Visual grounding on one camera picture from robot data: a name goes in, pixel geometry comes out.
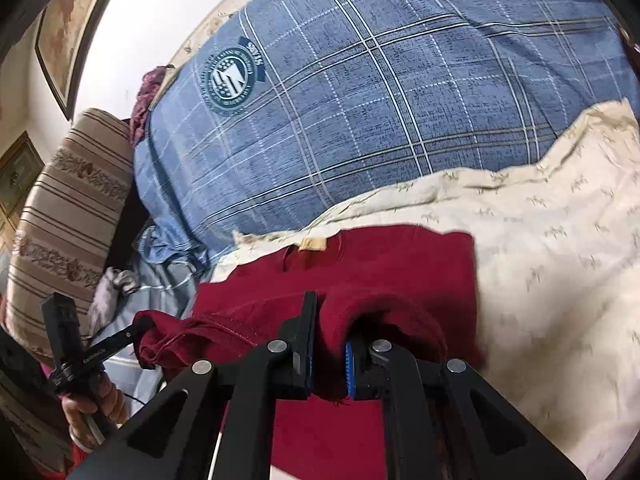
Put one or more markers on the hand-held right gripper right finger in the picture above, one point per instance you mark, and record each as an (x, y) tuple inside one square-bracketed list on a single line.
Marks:
[(351, 370)]

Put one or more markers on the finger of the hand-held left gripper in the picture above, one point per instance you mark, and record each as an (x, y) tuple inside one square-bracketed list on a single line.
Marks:
[(117, 337)]

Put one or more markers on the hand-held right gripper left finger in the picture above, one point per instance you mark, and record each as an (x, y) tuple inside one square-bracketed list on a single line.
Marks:
[(301, 355)]

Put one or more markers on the red knit garment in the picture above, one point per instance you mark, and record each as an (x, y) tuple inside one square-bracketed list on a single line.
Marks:
[(400, 270)]

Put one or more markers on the person's left hand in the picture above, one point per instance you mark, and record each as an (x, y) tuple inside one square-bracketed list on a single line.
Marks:
[(100, 405)]

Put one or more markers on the small grey cloth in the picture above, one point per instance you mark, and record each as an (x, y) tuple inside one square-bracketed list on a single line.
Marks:
[(117, 287)]

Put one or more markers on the striped floral headboard cushion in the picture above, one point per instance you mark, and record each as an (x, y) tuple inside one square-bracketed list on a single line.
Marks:
[(70, 200)]

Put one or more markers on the wooden cabinet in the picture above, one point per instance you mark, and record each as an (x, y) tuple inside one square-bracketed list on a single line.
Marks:
[(17, 180)]

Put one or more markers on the cream floral bedsheet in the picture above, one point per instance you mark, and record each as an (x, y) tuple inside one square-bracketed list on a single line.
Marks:
[(550, 270)]

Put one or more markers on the maroon patterned cloth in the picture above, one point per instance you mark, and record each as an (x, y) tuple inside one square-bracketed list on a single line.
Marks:
[(147, 100)]

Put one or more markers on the blue plaid pillow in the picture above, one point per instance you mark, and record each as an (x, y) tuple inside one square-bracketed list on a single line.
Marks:
[(375, 100)]

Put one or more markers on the framed wall picture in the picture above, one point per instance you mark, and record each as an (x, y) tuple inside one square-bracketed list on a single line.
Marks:
[(65, 25)]

